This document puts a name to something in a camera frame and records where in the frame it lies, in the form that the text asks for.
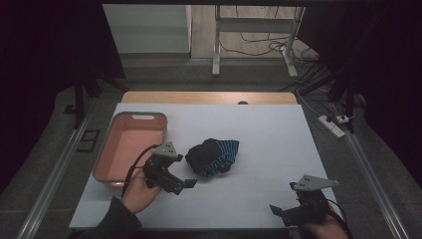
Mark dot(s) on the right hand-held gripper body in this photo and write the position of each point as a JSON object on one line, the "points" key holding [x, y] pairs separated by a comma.
{"points": [[312, 209]]}

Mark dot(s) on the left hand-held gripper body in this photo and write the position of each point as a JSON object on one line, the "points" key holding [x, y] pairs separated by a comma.
{"points": [[157, 172]]}

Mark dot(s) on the black cloth with blue stripes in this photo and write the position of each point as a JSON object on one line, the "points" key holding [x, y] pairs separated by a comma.
{"points": [[205, 157]]}

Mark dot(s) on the pink plastic basket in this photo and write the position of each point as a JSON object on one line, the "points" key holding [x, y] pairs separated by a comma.
{"points": [[127, 142]]}

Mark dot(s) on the person's right hand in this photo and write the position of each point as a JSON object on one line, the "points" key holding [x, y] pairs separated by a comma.
{"points": [[326, 230]]}

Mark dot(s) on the person's left hand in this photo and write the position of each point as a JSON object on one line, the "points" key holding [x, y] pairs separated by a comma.
{"points": [[139, 194]]}

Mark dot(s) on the white board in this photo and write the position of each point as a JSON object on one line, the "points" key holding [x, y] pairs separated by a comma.
{"points": [[258, 139]]}

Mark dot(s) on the wooden table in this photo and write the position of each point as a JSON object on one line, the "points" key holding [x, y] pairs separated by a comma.
{"points": [[199, 98]]}

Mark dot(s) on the white power strip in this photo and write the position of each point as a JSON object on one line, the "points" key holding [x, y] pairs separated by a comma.
{"points": [[331, 127]]}

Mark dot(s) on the white plug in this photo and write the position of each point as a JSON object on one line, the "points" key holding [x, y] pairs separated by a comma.
{"points": [[342, 119]]}

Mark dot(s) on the black metal stand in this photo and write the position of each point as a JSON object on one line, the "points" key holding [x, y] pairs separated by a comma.
{"points": [[79, 99], [348, 96]]}

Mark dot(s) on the white cabinet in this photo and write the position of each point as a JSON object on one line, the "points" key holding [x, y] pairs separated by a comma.
{"points": [[149, 30]]}

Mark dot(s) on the aluminium rail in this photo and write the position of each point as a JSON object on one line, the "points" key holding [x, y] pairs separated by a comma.
{"points": [[375, 179], [56, 179]]}

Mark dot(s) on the white desk frame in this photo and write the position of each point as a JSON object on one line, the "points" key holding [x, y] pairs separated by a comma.
{"points": [[255, 25]]}

